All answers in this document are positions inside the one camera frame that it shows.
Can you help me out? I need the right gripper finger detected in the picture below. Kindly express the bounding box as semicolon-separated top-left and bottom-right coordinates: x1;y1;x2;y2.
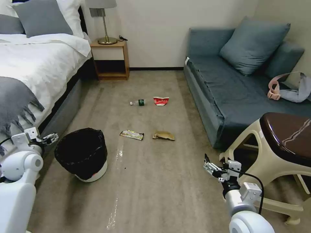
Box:
206;167;224;177
203;153;221;171

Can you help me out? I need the black plastic bin liner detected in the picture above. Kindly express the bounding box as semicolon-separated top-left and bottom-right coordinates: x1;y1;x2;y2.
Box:
54;128;108;178

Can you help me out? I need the white round trash bin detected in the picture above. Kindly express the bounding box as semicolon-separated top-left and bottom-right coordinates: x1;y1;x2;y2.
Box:
55;155;108;183

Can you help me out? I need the clear floor tape strip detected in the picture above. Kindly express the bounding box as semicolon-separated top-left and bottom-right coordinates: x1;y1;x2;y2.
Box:
106;142;125;231

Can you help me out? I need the grey upholstered bed base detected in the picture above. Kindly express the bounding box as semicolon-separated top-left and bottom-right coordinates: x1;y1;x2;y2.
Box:
35;57;93;156

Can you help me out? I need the grey fringed throw blanket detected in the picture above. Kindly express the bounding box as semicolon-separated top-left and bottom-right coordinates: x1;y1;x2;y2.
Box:
0;76;45;156

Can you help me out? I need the crumpled brown paper bag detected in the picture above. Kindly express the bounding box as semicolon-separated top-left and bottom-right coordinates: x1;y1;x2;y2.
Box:
152;130;176;141

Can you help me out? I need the blue fabric sofa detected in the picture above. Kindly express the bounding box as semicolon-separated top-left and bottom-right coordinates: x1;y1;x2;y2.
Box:
183;27;311;150

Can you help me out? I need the white duvet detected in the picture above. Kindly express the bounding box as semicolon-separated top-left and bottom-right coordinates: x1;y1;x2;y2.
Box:
0;33;93;128

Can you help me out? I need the beige stool with brown seat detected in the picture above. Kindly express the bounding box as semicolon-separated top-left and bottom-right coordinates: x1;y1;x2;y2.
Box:
218;112;311;225

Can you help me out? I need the flat printed snack wrapper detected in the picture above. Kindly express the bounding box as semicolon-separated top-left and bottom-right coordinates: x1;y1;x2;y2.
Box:
119;130;145;141

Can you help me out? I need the crushed red paper cup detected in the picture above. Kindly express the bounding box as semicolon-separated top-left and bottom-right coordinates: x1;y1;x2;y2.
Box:
153;96;170;107

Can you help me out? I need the clear bottle with green label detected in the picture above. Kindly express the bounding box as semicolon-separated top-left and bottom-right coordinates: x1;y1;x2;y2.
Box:
130;98;148;107

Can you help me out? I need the wooden nightstand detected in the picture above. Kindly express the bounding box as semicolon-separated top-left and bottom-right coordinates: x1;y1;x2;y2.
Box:
90;39;129;81

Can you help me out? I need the pink and grey fabric bag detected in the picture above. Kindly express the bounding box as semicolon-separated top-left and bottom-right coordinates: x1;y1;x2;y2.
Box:
267;72;311;103

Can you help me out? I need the dark headboard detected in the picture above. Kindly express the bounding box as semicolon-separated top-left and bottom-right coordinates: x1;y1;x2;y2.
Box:
77;5;88;34

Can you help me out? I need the grey striped pillow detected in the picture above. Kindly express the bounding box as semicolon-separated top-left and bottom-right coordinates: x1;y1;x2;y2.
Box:
0;14;25;35

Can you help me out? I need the large grey pillow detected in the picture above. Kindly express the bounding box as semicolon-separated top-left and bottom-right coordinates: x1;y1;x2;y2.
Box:
12;0;74;39

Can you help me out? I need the brass table lamp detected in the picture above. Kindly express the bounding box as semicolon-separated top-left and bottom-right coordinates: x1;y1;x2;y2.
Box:
86;0;118;45

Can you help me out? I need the white pillow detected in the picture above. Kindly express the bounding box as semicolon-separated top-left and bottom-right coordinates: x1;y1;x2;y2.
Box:
0;0;85;39

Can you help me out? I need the large blue square cushion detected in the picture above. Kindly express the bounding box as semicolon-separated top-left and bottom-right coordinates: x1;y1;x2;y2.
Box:
219;16;292;76

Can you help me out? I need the small blue bolster cushion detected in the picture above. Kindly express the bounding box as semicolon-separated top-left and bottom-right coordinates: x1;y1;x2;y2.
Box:
264;41;305;79

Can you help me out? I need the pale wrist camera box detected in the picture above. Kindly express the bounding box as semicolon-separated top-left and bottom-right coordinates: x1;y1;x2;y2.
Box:
24;127;40;142
227;160;242;174

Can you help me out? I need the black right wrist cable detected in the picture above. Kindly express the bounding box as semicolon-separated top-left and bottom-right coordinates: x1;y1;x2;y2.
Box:
228;167;265;215

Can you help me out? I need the grey wall switch panel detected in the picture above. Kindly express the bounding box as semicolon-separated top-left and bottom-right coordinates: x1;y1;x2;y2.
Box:
89;7;108;18

